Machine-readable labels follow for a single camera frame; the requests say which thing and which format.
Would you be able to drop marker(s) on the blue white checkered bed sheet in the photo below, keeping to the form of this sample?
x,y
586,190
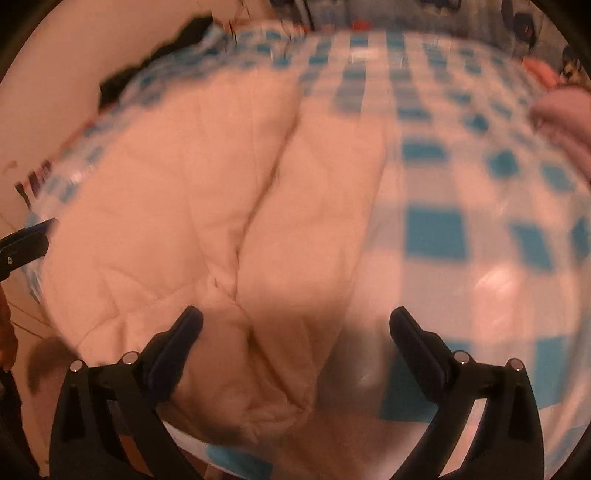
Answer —
x,y
438,184

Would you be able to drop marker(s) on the white padded jacket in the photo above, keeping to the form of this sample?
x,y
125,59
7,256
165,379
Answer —
x,y
184,207

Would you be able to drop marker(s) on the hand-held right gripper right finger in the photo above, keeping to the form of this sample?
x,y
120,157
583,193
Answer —
x,y
408,334

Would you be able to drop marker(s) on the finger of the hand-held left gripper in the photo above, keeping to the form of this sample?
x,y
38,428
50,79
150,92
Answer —
x,y
27,242

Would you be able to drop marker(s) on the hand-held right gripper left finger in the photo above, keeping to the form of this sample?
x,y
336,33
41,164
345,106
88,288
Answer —
x,y
182,334

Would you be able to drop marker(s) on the black jacket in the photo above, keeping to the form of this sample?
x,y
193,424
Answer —
x,y
138,64

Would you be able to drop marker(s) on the pink folded clothing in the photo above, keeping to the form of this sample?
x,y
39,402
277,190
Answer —
x,y
568,124

